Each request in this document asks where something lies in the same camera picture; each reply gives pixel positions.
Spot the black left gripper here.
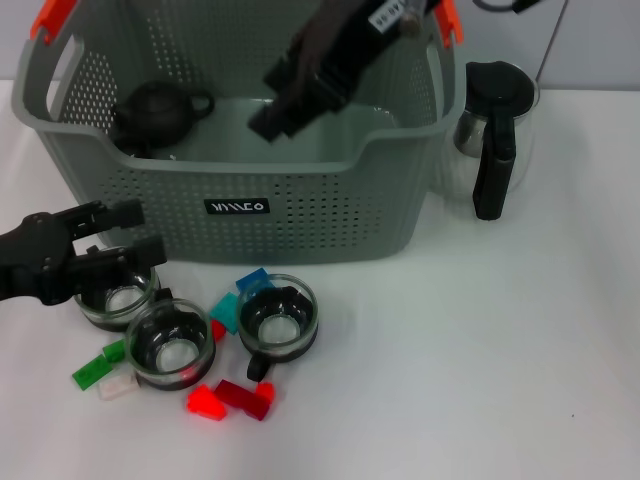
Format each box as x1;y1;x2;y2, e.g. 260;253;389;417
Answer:
0;199;170;307

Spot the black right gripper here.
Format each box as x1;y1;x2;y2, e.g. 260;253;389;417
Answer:
247;0;432;147

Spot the glass teacup black base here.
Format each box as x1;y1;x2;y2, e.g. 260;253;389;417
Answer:
124;287;217;391
73;264;161;332
235;273;320;382

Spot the grey perforated storage basket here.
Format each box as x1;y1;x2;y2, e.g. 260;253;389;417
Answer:
10;0;467;265

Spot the teal toy brick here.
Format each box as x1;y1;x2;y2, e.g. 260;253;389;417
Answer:
207;292;241;324

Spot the small green toy brick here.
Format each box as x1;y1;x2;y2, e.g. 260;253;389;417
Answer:
102;339;127;364

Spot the blue toy brick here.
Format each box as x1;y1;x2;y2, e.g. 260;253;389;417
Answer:
234;267;274;297

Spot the black teapot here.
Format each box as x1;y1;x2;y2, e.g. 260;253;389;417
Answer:
109;80;216;149

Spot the long green toy brick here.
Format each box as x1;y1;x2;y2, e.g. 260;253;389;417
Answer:
71;355;115;389

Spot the white toy brick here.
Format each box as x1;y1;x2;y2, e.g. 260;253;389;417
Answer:
98;373;140;402

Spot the bright red toy brick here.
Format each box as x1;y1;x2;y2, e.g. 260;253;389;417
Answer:
186;383;227;421

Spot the dark red toy brick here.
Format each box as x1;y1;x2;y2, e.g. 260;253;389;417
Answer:
213;378;271;422

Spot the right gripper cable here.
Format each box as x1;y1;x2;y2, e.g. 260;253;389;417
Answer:
402;0;544;41

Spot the glass coffee pot black handle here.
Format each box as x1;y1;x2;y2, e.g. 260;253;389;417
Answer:
452;59;541;222

